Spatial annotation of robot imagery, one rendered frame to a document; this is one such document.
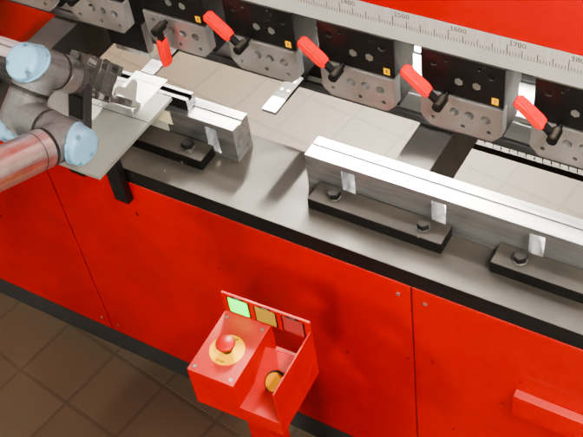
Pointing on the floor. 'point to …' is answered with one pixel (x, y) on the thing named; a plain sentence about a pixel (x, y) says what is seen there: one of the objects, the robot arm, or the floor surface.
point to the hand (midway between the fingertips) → (123, 102)
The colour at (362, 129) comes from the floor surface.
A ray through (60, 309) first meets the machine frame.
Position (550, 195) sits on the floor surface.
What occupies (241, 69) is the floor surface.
